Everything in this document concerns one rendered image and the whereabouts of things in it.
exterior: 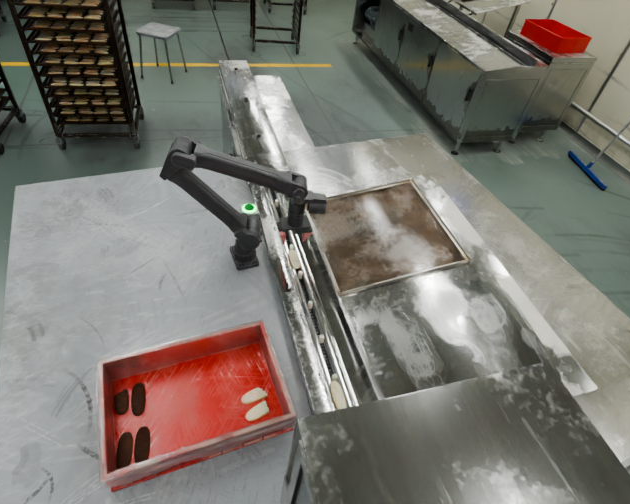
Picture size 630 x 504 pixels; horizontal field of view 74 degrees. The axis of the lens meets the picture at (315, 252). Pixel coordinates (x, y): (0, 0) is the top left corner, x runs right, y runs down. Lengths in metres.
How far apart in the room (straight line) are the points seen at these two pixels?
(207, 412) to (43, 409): 0.44
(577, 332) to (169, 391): 1.42
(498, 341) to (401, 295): 0.33
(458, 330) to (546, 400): 0.55
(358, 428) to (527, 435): 0.30
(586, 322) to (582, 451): 1.02
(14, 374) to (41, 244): 0.54
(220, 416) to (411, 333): 0.62
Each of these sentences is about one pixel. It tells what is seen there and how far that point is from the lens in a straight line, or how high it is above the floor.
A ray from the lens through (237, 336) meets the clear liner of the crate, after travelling 1.31.
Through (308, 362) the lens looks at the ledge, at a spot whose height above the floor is 0.86.
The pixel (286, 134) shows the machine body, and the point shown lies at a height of 0.82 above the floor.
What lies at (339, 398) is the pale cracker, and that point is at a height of 0.86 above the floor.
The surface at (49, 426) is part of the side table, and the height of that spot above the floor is 0.82.
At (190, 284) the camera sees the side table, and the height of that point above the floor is 0.82.
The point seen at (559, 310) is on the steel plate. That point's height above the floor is 0.82.
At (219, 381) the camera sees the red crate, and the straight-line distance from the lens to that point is 1.32.
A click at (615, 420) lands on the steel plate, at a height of 0.82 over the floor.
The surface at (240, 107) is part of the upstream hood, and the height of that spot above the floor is 0.92.
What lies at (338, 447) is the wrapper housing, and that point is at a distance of 0.74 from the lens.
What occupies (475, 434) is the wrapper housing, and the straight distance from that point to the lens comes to 0.82.
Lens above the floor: 1.99
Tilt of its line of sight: 45 degrees down
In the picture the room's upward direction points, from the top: 9 degrees clockwise
